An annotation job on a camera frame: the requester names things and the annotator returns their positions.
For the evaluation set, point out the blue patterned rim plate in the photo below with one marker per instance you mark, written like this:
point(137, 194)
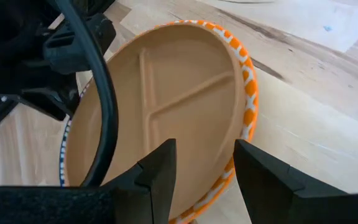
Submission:
point(62, 155)

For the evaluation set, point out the tan divided plate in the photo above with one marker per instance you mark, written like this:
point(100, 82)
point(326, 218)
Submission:
point(191, 93)

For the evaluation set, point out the orange patterned rim plate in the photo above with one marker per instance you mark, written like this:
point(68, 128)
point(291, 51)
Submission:
point(250, 88)

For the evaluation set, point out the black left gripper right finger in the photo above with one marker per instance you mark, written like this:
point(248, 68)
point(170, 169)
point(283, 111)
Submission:
point(275, 196)

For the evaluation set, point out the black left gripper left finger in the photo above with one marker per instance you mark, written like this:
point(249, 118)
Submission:
point(157, 186)

